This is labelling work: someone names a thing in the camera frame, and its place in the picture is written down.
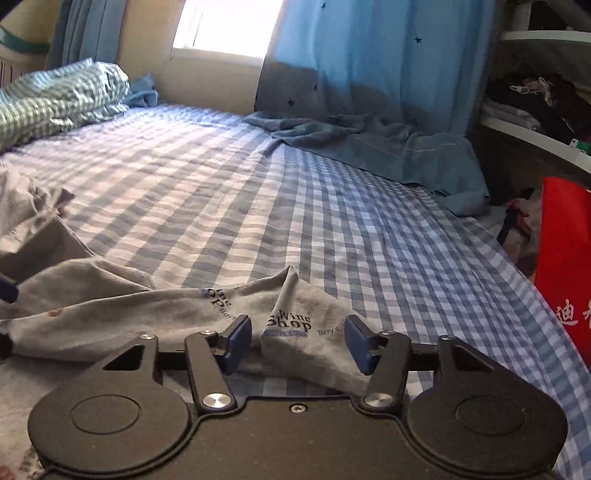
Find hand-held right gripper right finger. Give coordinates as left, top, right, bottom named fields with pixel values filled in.
left=344, top=315, right=506, bottom=415

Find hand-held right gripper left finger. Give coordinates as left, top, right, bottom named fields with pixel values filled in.
left=92, top=315, right=253, bottom=415

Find grey printed pants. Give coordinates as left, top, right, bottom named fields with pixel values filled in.
left=0, top=164, right=370, bottom=395

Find blue checked bed sheet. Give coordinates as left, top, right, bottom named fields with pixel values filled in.
left=0, top=102, right=591, bottom=480

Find green checked quilt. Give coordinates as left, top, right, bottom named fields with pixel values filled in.
left=0, top=58, right=131, bottom=154

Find red bag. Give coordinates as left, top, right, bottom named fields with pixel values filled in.
left=533, top=176, right=591, bottom=370

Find small blue cloth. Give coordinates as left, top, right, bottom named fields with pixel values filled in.
left=124, top=74, right=160, bottom=108

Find plain blue curtain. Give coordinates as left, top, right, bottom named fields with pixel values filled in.
left=46, top=0, right=126, bottom=71

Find white shelf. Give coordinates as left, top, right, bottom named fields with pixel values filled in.
left=478, top=0, right=591, bottom=174

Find blue star curtain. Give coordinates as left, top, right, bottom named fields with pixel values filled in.
left=254, top=0, right=497, bottom=134

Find pile of clothes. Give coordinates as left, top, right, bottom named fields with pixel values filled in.
left=482, top=69, right=591, bottom=144

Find window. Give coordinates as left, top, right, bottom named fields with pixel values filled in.
left=172, top=0, right=283, bottom=61

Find teal strap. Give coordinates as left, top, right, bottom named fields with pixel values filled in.
left=0, top=25, right=49, bottom=54

